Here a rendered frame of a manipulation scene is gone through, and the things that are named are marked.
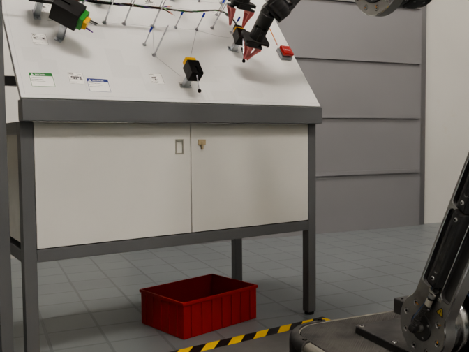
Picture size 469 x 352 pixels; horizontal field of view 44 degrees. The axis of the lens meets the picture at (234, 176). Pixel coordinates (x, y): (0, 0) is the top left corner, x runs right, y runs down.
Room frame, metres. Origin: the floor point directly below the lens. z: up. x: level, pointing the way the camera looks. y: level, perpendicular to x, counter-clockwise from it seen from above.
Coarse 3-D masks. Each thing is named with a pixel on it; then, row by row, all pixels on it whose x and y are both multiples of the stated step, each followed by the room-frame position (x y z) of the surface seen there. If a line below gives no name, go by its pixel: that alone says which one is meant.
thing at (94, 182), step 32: (64, 128) 1.84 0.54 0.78; (96, 128) 1.89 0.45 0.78; (128, 128) 1.95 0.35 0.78; (160, 128) 2.02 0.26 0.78; (64, 160) 1.83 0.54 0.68; (96, 160) 1.89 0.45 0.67; (128, 160) 1.95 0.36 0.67; (160, 160) 2.02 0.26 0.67; (64, 192) 1.83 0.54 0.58; (96, 192) 1.89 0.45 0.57; (128, 192) 1.95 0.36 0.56; (160, 192) 2.01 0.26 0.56; (64, 224) 1.83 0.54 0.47; (96, 224) 1.89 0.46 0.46; (128, 224) 1.95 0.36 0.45; (160, 224) 2.01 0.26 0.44
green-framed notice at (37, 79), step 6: (30, 72) 1.81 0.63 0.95; (36, 72) 1.82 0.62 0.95; (30, 78) 1.80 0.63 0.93; (36, 78) 1.81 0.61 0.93; (42, 78) 1.82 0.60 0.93; (48, 78) 1.83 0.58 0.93; (36, 84) 1.79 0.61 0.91; (42, 84) 1.80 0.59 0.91; (48, 84) 1.81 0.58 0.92; (54, 84) 1.82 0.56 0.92
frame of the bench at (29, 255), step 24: (24, 144) 1.77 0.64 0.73; (312, 144) 2.39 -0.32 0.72; (24, 168) 1.77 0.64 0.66; (312, 168) 2.39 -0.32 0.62; (24, 192) 1.76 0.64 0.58; (312, 192) 2.39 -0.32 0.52; (24, 216) 1.76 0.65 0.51; (312, 216) 2.39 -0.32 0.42; (24, 240) 1.76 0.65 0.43; (120, 240) 1.94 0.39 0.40; (144, 240) 1.98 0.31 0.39; (168, 240) 2.03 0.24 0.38; (192, 240) 2.08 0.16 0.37; (216, 240) 2.14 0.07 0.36; (240, 240) 2.87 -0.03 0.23; (312, 240) 2.39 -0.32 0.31; (24, 264) 1.76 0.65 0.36; (240, 264) 2.87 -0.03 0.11; (312, 264) 2.39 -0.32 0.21; (24, 288) 1.76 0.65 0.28; (312, 288) 2.39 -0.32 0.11; (24, 312) 1.77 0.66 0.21; (312, 312) 2.39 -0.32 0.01; (24, 336) 1.78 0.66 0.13
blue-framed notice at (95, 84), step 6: (90, 78) 1.91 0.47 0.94; (96, 78) 1.92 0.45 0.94; (90, 84) 1.89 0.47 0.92; (96, 84) 1.90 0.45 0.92; (102, 84) 1.91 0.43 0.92; (108, 84) 1.93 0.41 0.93; (90, 90) 1.87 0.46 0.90; (96, 90) 1.89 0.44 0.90; (102, 90) 1.90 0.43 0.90; (108, 90) 1.91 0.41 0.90
